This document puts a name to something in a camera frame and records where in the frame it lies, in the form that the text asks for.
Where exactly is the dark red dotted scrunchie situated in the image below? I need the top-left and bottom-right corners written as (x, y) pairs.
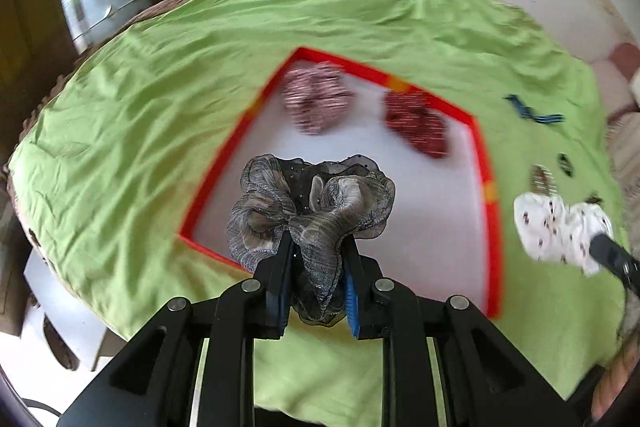
top-left (384, 91), bottom-right (449, 159)

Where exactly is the blue striped strap watch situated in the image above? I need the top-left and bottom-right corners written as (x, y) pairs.
top-left (506, 94), bottom-right (565, 124)

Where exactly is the green bed sheet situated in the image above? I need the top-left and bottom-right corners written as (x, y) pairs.
top-left (9, 0), bottom-right (626, 395)

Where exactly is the grey organza scrunchie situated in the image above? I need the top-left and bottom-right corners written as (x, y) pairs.
top-left (227, 154), bottom-right (396, 327)

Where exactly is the leopard print hair tie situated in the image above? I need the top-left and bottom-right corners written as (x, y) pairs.
top-left (529, 163), bottom-right (560, 198)

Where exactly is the white dotted scrunchie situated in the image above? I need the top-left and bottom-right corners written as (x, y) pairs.
top-left (513, 192), bottom-right (613, 277)

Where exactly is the red-rimmed white tray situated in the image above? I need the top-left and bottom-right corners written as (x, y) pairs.
top-left (179, 48), bottom-right (503, 317)

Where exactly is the pink checked scrunchie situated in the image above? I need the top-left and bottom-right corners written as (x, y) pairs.
top-left (282, 62), bottom-right (354, 135)

